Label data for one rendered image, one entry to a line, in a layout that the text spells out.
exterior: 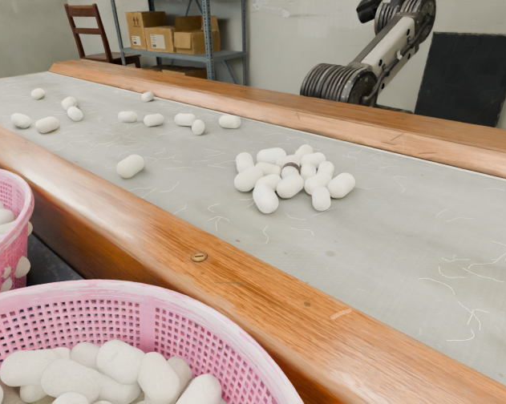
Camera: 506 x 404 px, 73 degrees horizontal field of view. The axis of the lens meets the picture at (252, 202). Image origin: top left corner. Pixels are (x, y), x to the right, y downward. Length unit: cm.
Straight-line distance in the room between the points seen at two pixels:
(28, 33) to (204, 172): 455
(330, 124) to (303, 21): 221
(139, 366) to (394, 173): 34
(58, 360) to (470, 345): 24
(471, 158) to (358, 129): 15
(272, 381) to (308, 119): 44
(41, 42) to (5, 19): 38
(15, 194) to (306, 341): 32
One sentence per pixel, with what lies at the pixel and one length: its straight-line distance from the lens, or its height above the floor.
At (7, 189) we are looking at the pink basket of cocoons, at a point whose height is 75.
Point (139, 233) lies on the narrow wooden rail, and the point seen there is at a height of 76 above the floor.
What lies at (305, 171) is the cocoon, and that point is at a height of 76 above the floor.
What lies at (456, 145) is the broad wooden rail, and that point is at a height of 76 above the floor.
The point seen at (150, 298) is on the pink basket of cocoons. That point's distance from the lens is 22.
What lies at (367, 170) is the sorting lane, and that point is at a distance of 44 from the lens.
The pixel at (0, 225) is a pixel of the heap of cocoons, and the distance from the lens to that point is 39.
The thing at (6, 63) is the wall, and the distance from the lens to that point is 483.
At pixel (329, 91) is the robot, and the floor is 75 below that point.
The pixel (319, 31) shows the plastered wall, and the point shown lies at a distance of 267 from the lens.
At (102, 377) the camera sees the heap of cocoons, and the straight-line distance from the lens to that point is 24.
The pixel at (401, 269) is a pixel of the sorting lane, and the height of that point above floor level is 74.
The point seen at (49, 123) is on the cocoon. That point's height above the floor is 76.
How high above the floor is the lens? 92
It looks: 31 degrees down
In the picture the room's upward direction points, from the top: 1 degrees counter-clockwise
